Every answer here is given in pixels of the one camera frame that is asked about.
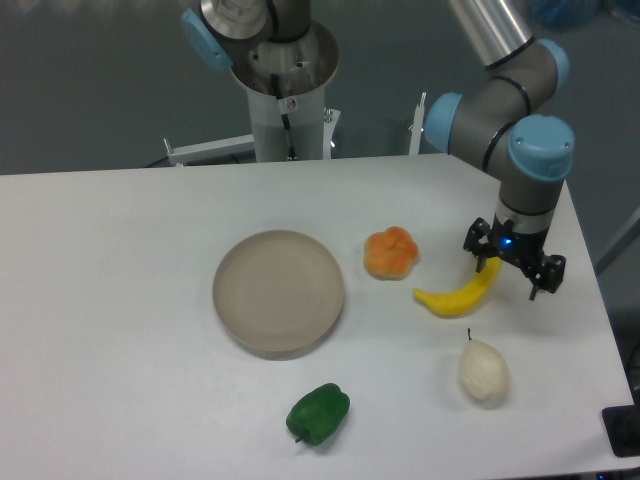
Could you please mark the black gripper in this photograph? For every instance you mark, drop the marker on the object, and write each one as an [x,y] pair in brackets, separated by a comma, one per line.
[519,241]

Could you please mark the yellow toy banana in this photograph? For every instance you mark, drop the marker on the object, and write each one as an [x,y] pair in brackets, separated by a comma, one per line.
[464,300]

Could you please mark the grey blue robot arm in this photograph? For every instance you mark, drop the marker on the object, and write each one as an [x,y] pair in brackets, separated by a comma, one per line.
[498,131]

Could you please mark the grey metal table leg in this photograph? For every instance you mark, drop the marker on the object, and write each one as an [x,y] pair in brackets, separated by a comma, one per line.
[622,238]

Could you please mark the orange bread roll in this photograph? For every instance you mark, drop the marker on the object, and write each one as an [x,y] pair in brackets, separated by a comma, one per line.
[390,254]

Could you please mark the white toy pear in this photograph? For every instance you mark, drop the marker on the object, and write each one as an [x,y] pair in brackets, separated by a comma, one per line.
[483,371]

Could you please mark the black device at edge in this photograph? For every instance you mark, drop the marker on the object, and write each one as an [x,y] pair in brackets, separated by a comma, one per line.
[622,428]

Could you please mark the beige round plate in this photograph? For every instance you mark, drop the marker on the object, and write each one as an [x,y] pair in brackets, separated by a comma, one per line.
[278,292]

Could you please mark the blue plastic bag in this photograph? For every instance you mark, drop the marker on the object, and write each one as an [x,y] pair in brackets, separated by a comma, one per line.
[562,15]

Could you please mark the green toy bell pepper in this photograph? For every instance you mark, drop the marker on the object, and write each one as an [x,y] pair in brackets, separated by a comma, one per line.
[318,414]

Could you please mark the white upright frame post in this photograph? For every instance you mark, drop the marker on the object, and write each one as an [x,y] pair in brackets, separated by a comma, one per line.
[416,129]

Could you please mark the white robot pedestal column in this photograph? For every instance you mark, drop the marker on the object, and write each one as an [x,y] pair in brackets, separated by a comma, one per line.
[285,84]

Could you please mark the white metal frame bracket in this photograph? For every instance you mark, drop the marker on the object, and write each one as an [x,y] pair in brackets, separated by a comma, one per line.
[236,149]

